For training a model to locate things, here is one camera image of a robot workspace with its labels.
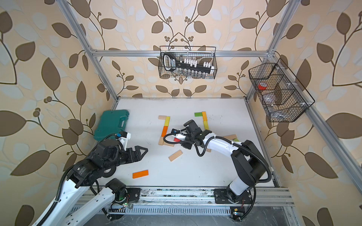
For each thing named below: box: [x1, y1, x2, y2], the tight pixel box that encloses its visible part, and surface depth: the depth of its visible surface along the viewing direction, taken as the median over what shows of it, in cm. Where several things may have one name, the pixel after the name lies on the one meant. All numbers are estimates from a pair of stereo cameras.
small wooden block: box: [157, 114, 167, 120], surface depth 110 cm
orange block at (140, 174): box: [132, 169, 149, 179], surface depth 84 cm
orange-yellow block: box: [201, 111, 208, 122], surface depth 110 cm
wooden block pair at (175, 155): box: [168, 149, 183, 162], surface depth 91 cm
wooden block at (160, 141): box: [158, 136, 164, 146], surface depth 98 cm
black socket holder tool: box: [163, 52, 215, 75], surface depth 85 cm
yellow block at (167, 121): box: [164, 116, 171, 127], surface depth 107 cm
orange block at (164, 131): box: [161, 125, 169, 138], surface depth 103 cm
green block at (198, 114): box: [194, 112, 203, 117], surface depth 111 cm
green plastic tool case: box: [93, 109, 130, 141], surface depth 104 cm
